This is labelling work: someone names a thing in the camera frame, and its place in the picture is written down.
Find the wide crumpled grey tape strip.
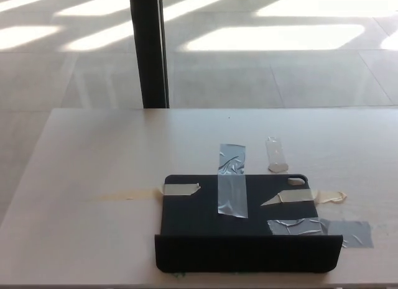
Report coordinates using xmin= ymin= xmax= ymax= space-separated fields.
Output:
xmin=266 ymin=217 xmax=375 ymax=249

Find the black folding tablet cover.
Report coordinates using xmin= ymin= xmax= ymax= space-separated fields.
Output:
xmin=154 ymin=173 xmax=344 ymax=274

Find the long beige masking tape strip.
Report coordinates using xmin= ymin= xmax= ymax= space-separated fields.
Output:
xmin=83 ymin=182 xmax=201 ymax=202

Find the black window frame post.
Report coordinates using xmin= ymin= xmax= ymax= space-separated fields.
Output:
xmin=127 ymin=0 xmax=170 ymax=109

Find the long grey duct tape strip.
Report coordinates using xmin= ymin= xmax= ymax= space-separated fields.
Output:
xmin=217 ymin=143 xmax=249 ymax=219

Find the short beige masking tape strip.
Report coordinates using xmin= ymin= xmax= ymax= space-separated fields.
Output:
xmin=260 ymin=190 xmax=348 ymax=207

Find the clear tape strip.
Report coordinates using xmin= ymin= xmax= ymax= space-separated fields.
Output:
xmin=265 ymin=135 xmax=289 ymax=173

